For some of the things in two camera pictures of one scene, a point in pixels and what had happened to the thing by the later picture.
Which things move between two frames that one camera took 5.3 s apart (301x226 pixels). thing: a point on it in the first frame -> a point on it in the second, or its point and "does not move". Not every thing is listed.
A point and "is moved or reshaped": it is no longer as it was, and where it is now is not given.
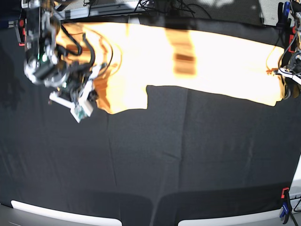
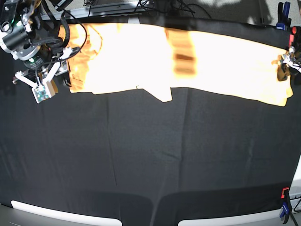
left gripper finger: [53, 96] -> [18, 76]
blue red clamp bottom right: [287, 206] does not move
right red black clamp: [291, 38] does not move
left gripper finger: [92, 96] -> [66, 80]
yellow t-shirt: [129, 59] is moved or reshaped
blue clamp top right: [284, 23] does not move
